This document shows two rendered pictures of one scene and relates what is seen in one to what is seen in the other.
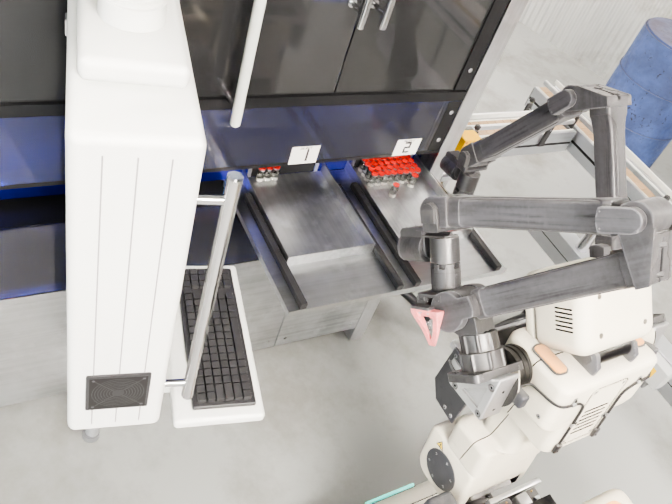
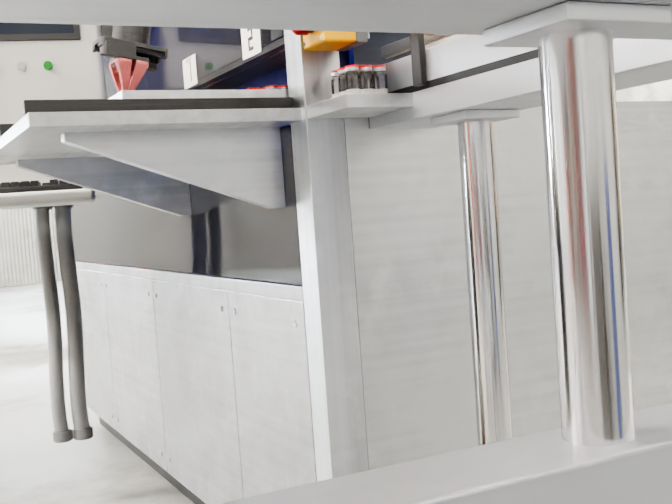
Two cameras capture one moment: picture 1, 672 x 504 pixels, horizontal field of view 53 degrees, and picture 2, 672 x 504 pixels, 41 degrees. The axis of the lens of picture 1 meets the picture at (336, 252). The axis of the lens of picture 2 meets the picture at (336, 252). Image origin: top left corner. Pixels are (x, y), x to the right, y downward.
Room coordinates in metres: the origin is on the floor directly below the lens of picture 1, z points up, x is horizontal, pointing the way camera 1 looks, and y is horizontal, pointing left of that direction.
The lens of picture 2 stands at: (2.20, -1.55, 0.72)
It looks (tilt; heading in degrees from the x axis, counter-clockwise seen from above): 3 degrees down; 104
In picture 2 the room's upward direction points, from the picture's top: 4 degrees counter-clockwise
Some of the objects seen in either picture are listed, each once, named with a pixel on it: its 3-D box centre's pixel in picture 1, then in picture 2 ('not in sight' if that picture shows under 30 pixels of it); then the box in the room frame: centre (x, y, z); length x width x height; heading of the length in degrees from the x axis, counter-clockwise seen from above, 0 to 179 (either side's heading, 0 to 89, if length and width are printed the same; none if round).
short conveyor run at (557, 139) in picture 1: (497, 129); (538, 35); (2.18, -0.38, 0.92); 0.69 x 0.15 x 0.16; 131
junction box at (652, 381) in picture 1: (653, 368); not in sight; (1.77, -1.20, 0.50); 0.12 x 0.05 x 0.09; 41
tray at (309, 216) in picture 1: (306, 210); not in sight; (1.41, 0.12, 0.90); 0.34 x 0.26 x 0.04; 41
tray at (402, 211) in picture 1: (407, 198); (206, 111); (1.64, -0.14, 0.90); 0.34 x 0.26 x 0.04; 41
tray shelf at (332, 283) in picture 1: (366, 227); (139, 140); (1.47, -0.06, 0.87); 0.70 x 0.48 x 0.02; 131
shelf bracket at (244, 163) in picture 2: not in sight; (178, 172); (1.63, -0.25, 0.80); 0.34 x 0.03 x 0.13; 41
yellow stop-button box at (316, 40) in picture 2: (464, 142); (332, 22); (1.89, -0.25, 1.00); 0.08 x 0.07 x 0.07; 41
